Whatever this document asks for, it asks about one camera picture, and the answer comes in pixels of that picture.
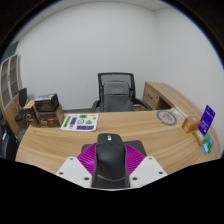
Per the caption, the green packet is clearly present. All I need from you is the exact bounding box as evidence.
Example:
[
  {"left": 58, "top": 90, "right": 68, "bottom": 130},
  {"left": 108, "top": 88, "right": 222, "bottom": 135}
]
[{"left": 204, "top": 133, "right": 215, "bottom": 155}]

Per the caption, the black visitor chair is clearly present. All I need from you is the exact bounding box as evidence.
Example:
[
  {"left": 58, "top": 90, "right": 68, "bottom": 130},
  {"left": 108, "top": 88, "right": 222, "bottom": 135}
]
[{"left": 14, "top": 87, "right": 31, "bottom": 123}]

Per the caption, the purple sign card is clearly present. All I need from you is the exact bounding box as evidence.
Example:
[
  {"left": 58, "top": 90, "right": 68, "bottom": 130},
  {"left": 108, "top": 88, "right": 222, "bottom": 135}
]
[{"left": 197, "top": 104, "right": 217, "bottom": 136}]

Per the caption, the blue packet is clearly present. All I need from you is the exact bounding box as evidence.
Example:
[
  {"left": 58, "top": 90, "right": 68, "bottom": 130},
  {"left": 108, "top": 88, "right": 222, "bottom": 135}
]
[{"left": 201, "top": 141, "right": 210, "bottom": 156}]

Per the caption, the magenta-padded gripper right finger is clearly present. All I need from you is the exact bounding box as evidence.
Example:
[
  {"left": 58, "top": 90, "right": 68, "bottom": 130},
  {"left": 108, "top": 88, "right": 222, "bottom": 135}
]
[{"left": 124, "top": 143, "right": 168, "bottom": 189}]

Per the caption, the large dark brown box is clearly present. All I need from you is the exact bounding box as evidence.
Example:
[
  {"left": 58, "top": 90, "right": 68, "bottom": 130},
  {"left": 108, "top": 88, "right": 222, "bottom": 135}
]
[{"left": 33, "top": 93, "right": 65, "bottom": 129}]

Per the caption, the black mesh office chair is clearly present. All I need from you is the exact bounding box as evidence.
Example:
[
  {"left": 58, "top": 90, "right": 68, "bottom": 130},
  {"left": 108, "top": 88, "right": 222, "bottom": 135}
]
[{"left": 89, "top": 72, "right": 154, "bottom": 114}]

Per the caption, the grey backpack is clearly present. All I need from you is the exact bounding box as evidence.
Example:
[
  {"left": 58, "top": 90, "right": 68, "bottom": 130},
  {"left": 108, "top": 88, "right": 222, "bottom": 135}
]
[{"left": 101, "top": 80, "right": 135, "bottom": 113}]

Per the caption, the wooden shelf unit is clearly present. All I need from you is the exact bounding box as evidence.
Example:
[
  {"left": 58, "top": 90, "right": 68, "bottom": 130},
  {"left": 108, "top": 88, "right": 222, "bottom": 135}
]
[{"left": 0, "top": 53, "right": 24, "bottom": 138}]

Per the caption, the small brown cardboard box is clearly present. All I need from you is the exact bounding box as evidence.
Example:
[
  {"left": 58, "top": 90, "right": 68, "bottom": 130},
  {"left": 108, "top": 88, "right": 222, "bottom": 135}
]
[{"left": 22, "top": 99, "right": 40, "bottom": 129}]

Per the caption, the wooden side desk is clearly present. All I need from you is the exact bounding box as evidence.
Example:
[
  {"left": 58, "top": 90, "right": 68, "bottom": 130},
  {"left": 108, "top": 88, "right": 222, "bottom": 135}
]
[{"left": 141, "top": 81, "right": 202, "bottom": 116}]

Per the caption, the white printed sheet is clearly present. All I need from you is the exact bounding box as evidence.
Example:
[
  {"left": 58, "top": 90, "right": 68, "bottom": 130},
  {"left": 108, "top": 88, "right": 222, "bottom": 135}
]
[{"left": 59, "top": 113, "right": 100, "bottom": 132}]

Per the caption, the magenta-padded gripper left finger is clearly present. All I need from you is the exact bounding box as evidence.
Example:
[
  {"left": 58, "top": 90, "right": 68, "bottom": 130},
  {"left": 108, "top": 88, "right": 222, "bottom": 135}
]
[{"left": 55, "top": 142, "right": 98, "bottom": 189}]

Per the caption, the pale yellow small box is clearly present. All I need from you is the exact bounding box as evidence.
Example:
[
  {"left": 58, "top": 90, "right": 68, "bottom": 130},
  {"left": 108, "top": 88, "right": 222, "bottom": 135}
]
[{"left": 193, "top": 129, "right": 206, "bottom": 147}]

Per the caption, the black computer mouse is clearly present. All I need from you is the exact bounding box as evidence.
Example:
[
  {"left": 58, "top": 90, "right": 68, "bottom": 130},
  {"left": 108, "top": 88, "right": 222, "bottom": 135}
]
[{"left": 91, "top": 132, "right": 131, "bottom": 190}]

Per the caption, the orange-brown small box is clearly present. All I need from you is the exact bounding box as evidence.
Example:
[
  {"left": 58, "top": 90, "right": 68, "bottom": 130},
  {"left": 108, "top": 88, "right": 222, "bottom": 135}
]
[{"left": 180, "top": 115, "right": 201, "bottom": 135}]

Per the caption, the black leather office chair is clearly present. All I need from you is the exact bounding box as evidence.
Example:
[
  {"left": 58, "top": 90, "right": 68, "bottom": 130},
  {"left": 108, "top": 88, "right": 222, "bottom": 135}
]
[{"left": 0, "top": 118, "right": 20, "bottom": 160}]

